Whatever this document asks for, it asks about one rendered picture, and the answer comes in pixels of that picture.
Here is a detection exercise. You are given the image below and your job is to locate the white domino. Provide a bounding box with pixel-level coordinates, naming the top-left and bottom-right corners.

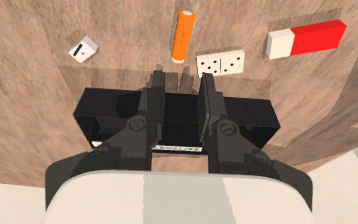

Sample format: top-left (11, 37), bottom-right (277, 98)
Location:
top-left (197, 50), bottom-right (244, 78)

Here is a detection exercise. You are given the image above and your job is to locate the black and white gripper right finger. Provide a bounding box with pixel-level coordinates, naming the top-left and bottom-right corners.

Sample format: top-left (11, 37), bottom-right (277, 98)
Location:
top-left (197, 73), bottom-right (313, 213)

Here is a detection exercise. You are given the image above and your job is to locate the black rack of bins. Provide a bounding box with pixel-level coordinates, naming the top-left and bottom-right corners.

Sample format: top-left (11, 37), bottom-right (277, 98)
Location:
top-left (76, 87), bottom-right (278, 155)

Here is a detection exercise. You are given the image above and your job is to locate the red and white eraser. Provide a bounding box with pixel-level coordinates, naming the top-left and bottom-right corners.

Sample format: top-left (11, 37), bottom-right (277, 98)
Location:
top-left (266, 20), bottom-right (347, 59)

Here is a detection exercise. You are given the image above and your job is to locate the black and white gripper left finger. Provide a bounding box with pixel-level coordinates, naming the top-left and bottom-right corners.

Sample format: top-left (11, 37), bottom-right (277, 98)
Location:
top-left (45, 70), bottom-right (165, 212)

